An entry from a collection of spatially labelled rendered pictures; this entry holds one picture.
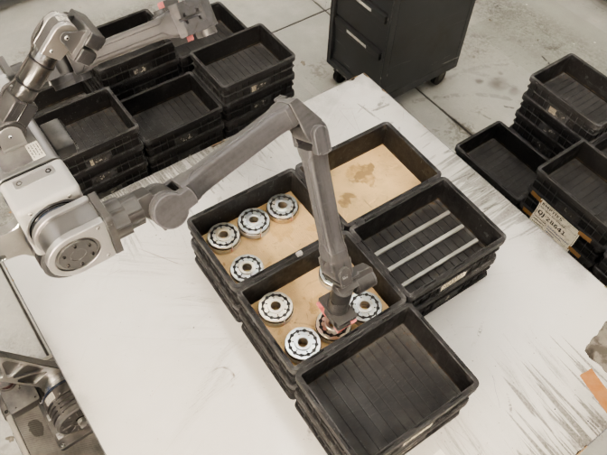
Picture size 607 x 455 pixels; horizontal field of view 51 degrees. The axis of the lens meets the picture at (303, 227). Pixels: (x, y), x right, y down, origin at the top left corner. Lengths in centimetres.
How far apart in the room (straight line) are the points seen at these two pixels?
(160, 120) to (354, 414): 179
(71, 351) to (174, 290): 36
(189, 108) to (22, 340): 127
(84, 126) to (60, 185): 163
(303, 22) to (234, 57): 113
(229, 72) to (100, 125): 65
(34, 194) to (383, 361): 104
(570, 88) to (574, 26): 134
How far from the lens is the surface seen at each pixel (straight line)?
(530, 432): 203
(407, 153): 223
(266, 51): 322
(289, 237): 204
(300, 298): 193
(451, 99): 382
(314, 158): 149
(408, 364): 187
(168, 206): 133
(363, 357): 185
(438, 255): 207
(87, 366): 205
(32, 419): 256
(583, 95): 333
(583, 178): 294
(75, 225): 130
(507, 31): 443
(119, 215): 132
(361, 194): 217
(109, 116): 297
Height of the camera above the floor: 251
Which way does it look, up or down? 54 degrees down
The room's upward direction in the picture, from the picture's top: 3 degrees clockwise
